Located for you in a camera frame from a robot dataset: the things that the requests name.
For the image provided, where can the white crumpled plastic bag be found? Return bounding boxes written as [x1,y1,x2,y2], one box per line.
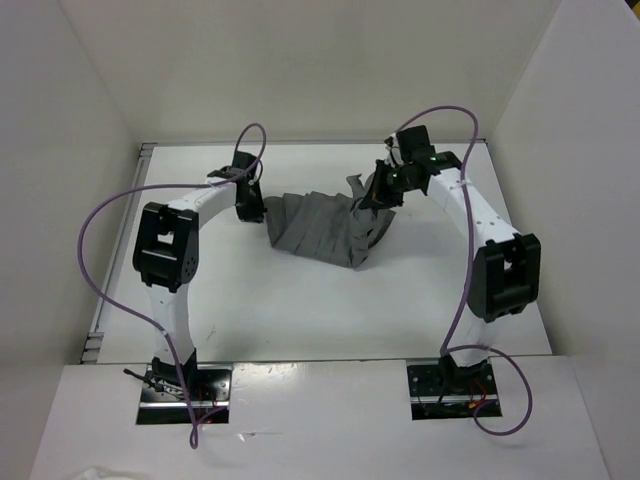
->
[71,466,146,480]

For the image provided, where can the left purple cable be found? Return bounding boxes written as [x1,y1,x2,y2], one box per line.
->
[78,122,268,449]

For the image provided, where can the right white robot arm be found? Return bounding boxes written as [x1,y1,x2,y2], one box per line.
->
[362,152,541,393]

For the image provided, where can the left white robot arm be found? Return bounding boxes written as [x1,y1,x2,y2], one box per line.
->
[133,166,266,400]

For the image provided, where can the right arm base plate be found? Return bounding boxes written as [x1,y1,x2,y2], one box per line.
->
[406,359,502,421]

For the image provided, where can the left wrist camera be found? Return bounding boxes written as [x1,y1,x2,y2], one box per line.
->
[231,151,263,185]

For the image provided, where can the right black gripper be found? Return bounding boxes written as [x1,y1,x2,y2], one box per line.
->
[360,159,418,210]

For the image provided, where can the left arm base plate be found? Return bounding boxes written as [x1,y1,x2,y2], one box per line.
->
[135,363,235,426]

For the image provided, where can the grey pleated skirt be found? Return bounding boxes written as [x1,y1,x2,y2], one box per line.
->
[264,174,395,269]

